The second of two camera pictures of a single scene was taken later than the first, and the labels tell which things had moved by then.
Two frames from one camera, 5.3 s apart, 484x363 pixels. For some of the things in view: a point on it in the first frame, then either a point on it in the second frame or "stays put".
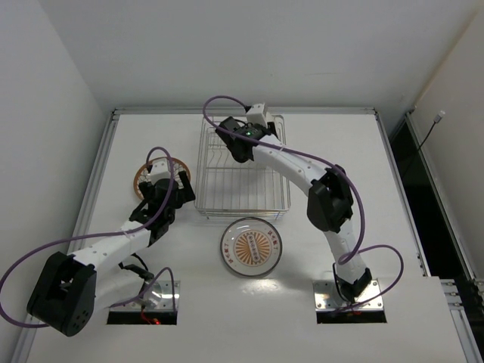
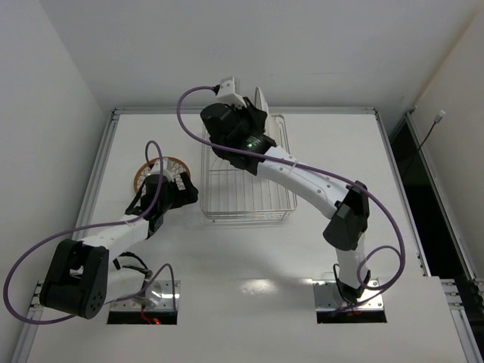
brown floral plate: (143, 175) stays put
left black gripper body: (185, 191) stays put
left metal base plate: (157, 296) stays put
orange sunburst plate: (250, 246) -> (260, 100)
